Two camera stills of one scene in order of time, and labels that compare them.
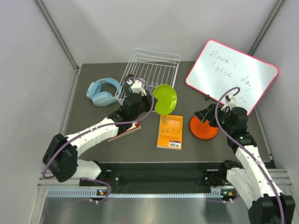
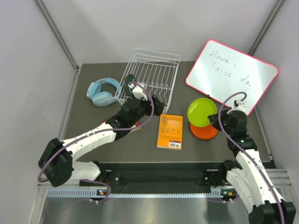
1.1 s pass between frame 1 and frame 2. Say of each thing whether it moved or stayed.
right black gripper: stayed
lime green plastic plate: moved
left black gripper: stayed
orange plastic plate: stayed
